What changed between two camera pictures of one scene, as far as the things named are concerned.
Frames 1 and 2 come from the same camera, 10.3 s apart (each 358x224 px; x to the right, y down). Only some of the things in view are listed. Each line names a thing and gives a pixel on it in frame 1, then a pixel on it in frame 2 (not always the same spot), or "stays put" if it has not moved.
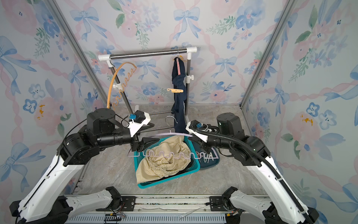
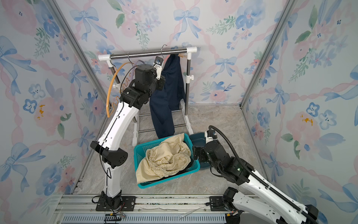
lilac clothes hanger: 171,133 -> 139,60
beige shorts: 164,157 stays put
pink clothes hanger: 178,64 -> 161,49
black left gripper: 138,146 -> 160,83
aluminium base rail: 168,210 stays put
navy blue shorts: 178,100 -> 170,97
